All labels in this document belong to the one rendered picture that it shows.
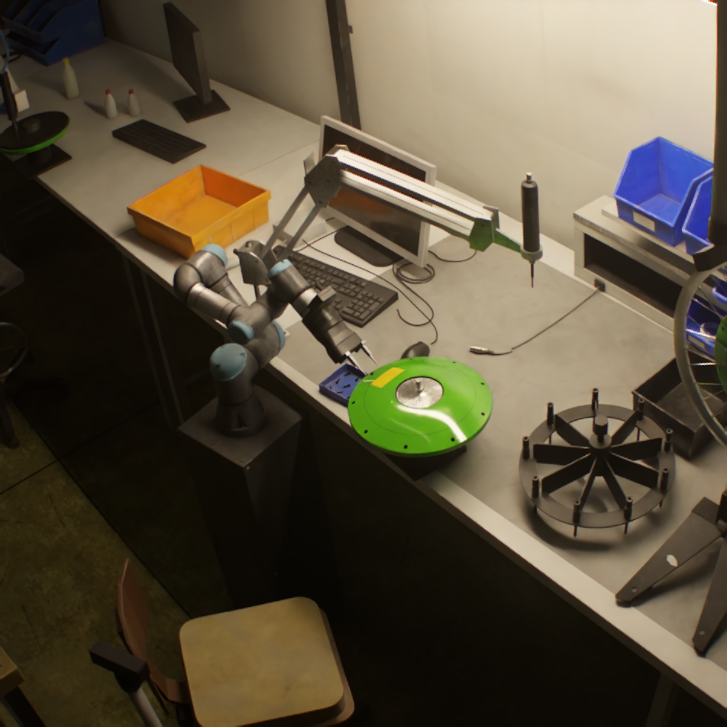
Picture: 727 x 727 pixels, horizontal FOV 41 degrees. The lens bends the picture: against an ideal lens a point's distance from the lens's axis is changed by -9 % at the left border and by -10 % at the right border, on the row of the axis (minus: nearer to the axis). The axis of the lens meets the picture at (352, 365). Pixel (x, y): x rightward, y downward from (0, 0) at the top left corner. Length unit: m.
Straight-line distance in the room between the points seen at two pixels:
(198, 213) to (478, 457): 1.42
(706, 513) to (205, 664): 1.20
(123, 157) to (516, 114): 1.57
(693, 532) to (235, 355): 1.17
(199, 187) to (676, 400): 1.75
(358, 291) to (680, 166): 0.96
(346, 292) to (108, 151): 1.47
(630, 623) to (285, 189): 1.98
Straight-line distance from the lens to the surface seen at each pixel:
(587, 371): 2.63
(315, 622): 2.50
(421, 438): 2.23
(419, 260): 2.91
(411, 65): 3.37
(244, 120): 4.01
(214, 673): 2.46
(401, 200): 2.39
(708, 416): 2.16
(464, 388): 2.32
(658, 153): 2.71
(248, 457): 2.58
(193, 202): 3.49
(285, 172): 3.57
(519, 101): 3.04
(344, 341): 2.41
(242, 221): 3.22
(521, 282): 2.92
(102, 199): 3.68
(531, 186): 2.23
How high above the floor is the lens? 2.60
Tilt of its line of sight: 39 degrees down
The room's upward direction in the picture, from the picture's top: 8 degrees counter-clockwise
